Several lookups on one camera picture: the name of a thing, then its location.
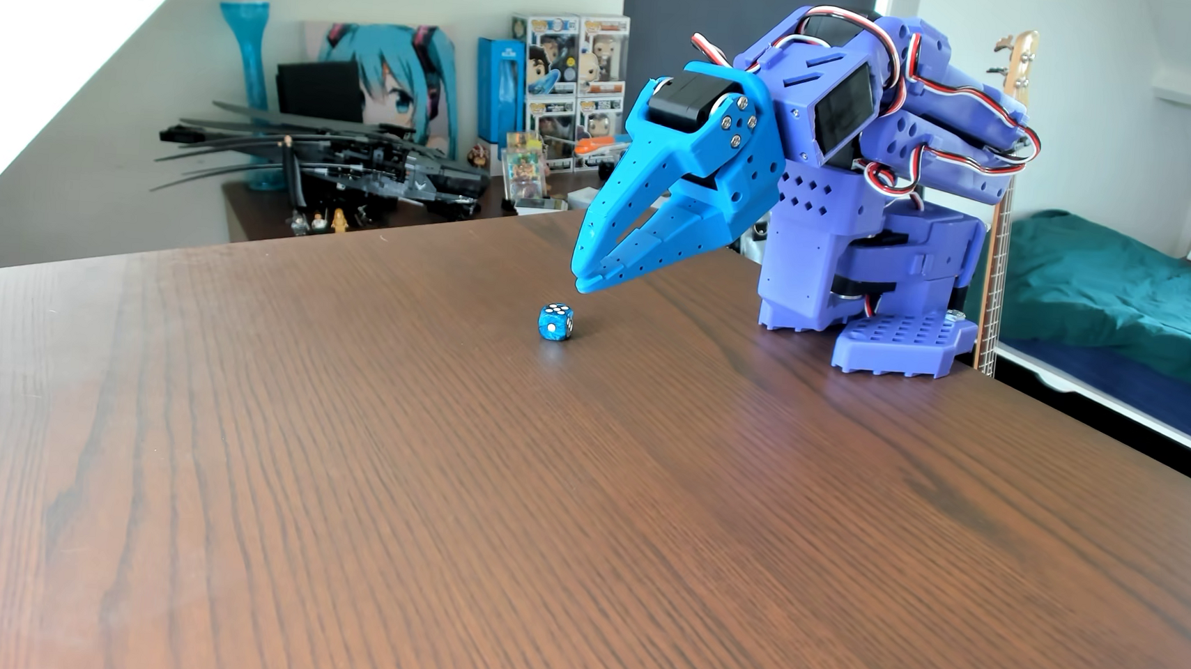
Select tall blue glass vase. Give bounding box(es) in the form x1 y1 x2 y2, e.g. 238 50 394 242
208 0 300 195

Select black model helicopter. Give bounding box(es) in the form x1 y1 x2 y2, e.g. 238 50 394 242
147 96 495 249

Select white bed frame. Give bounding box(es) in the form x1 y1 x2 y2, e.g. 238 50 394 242
983 341 1191 495

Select wooden bass guitar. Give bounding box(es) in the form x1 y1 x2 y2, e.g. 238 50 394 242
970 27 1043 381

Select purple robot arm with base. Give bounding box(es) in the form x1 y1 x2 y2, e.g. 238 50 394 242
669 0 1050 387

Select colourful card in clear holder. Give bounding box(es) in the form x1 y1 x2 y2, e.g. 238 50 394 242
498 131 554 208

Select blue dice with white dots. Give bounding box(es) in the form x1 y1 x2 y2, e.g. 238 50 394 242
537 302 576 344

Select tall blue product box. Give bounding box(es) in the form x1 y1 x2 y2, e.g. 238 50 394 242
470 36 530 148

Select dark blue bed sheet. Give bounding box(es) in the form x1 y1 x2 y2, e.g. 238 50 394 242
990 336 1191 468

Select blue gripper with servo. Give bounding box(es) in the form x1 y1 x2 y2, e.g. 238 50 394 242
568 54 794 309

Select orange white model airplane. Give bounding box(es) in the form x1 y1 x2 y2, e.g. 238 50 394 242
573 132 633 167

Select bed with teal blanket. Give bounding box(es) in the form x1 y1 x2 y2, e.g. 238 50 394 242
963 202 1191 412

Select red white black servo cable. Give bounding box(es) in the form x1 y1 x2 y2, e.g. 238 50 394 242
687 0 913 118
856 29 1049 210

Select black rectangular box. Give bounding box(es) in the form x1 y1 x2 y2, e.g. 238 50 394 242
273 57 369 127

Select teal haired anime poster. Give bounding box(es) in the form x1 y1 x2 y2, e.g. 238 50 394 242
294 17 468 159

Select Funko Pop figure box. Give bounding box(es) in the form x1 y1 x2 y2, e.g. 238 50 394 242
507 11 584 98
572 92 627 175
520 91 581 174
575 13 632 100

